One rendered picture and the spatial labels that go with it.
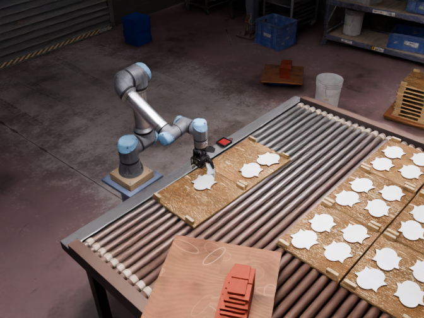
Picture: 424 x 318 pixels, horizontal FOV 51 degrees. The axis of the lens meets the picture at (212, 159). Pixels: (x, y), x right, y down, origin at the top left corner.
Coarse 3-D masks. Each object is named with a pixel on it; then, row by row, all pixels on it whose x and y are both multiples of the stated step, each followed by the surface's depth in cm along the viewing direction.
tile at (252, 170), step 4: (244, 164) 270; (248, 164) 270; (252, 164) 270; (256, 164) 270; (244, 168) 267; (248, 168) 267; (252, 168) 267; (256, 168) 267; (260, 168) 266; (244, 172) 264; (248, 172) 264; (252, 172) 264; (256, 172) 264; (244, 176) 261; (248, 176) 261; (252, 176) 261; (256, 176) 261
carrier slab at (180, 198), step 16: (192, 176) 263; (160, 192) 252; (176, 192) 252; (192, 192) 251; (208, 192) 251; (224, 192) 251; (240, 192) 251; (176, 208) 241; (192, 208) 241; (208, 208) 241
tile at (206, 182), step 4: (200, 176) 262; (204, 176) 262; (208, 176) 261; (212, 176) 261; (196, 180) 258; (200, 180) 258; (204, 180) 258; (208, 180) 258; (212, 180) 258; (196, 184) 256; (200, 184) 255; (204, 184) 255; (208, 184) 255; (212, 184) 255; (196, 188) 253; (200, 188) 253; (204, 188) 253; (208, 188) 253
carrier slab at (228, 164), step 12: (240, 144) 289; (252, 144) 289; (228, 156) 279; (240, 156) 279; (252, 156) 278; (216, 168) 269; (228, 168) 269; (240, 168) 269; (264, 168) 268; (276, 168) 268; (252, 180) 259
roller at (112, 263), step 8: (312, 120) 316; (320, 120) 320; (304, 128) 308; (288, 136) 299; (296, 136) 302; (280, 144) 292; (176, 216) 238; (168, 224) 234; (152, 232) 229; (160, 232) 230; (144, 240) 225; (128, 248) 221; (136, 248) 221; (120, 256) 216; (128, 256) 218; (112, 264) 213
